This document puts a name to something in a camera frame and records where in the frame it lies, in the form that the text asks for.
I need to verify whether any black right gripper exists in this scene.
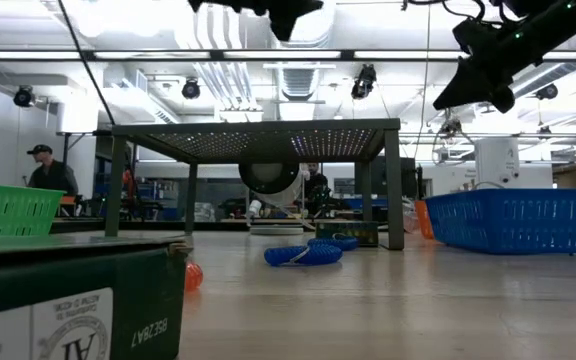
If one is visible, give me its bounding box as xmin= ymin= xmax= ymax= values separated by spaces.
xmin=432 ymin=9 xmax=576 ymax=114

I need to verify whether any silver ventilation duct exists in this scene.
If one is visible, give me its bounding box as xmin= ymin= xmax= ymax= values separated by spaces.
xmin=262 ymin=62 xmax=337 ymax=104

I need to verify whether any large green crayon box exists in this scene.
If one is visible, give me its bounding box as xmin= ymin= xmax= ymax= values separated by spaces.
xmin=0 ymin=234 xmax=190 ymax=360

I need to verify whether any grey perforated metal shelf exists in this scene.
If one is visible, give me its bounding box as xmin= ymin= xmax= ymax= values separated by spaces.
xmin=105 ymin=118 xmax=405 ymax=251

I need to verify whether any person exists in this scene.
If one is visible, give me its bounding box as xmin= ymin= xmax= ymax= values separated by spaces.
xmin=26 ymin=143 xmax=80 ymax=197
xmin=303 ymin=162 xmax=330 ymax=201

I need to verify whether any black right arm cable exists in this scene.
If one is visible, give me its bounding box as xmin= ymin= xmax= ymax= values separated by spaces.
xmin=401 ymin=0 xmax=489 ymax=24

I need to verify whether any red plastic basket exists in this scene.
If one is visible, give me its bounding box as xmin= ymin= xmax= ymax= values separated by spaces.
xmin=414 ymin=199 xmax=437 ymax=240

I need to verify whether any black overhead frame bar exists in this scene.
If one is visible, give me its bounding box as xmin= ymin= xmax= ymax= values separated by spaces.
xmin=0 ymin=48 xmax=576 ymax=63

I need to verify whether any black diagonal brace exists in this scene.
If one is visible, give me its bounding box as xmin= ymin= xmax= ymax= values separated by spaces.
xmin=56 ymin=0 xmax=118 ymax=126

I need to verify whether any black ceiling spotlight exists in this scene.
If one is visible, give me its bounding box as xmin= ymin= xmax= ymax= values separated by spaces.
xmin=181 ymin=77 xmax=202 ymax=100
xmin=350 ymin=63 xmax=378 ymax=100
xmin=535 ymin=83 xmax=559 ymax=101
xmin=12 ymin=84 xmax=37 ymax=109

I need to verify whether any white box appliance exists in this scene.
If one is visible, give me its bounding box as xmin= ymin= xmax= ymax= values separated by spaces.
xmin=474 ymin=137 xmax=522 ymax=187

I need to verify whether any small crayon box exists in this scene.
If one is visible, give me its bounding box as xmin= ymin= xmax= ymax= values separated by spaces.
xmin=315 ymin=220 xmax=380 ymax=248

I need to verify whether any blue coil keychain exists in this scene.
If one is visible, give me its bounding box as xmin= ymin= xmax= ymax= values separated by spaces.
xmin=307 ymin=235 xmax=360 ymax=252
xmin=263 ymin=243 xmax=344 ymax=268

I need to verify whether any green plastic basket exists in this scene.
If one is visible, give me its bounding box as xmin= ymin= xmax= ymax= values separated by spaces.
xmin=0 ymin=182 xmax=67 ymax=237

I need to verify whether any black aluminium table frame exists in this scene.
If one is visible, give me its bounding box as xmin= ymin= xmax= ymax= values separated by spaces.
xmin=50 ymin=217 xmax=419 ymax=234

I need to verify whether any red coil keychain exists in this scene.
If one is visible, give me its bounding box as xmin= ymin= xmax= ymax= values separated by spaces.
xmin=185 ymin=262 xmax=205 ymax=293

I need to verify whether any black monitor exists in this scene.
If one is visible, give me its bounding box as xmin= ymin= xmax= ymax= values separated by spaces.
xmin=370 ymin=157 xmax=418 ymax=197

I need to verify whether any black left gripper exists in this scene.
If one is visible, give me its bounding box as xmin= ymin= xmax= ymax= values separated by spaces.
xmin=187 ymin=0 xmax=325 ymax=43

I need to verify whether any blue plastic basket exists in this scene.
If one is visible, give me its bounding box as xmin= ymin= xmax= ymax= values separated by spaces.
xmin=425 ymin=188 xmax=576 ymax=255

